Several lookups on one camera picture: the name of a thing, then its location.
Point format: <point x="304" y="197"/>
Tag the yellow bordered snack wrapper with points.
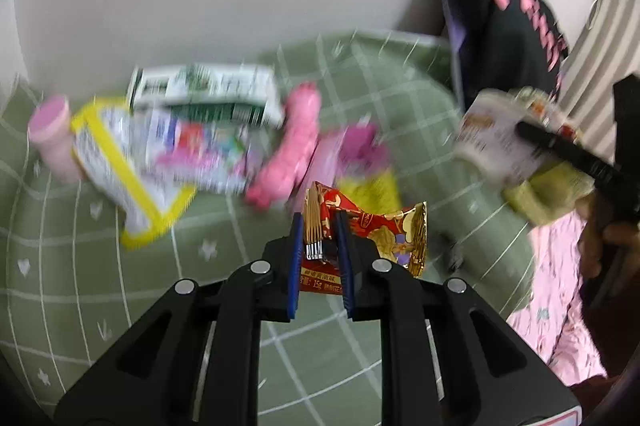
<point x="120" y="166"/>

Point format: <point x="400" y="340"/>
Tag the pink ridged wrapper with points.
<point x="290" y="146"/>

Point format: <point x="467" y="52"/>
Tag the person's right hand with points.
<point x="595" y="236"/>

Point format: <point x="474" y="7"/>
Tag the purple pink printed wrapper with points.
<point x="205" y="151"/>

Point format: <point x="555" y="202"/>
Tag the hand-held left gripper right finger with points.
<point x="345" y="266"/>

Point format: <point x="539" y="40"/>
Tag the green checked tablecloth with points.
<point x="75" y="256"/>

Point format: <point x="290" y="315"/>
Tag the orange bread bag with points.
<point x="500" y="141"/>

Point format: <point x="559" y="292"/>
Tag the yellow-green wrapper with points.
<point x="370" y="188"/>

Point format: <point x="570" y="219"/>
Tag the green white carton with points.
<point x="205" y="96"/>

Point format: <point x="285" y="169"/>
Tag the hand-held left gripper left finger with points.
<point x="295" y="266"/>

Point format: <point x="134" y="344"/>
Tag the black bag with pink print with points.
<point x="500" y="21"/>

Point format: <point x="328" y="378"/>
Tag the red gold snack wrapper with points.
<point x="385" y="226"/>

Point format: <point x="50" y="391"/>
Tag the grey striped curtain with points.
<point x="600" y="61"/>

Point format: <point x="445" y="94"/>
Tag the pink cup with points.
<point x="50" y="141"/>

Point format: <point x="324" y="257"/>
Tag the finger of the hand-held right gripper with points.
<point x="565" y="149"/>

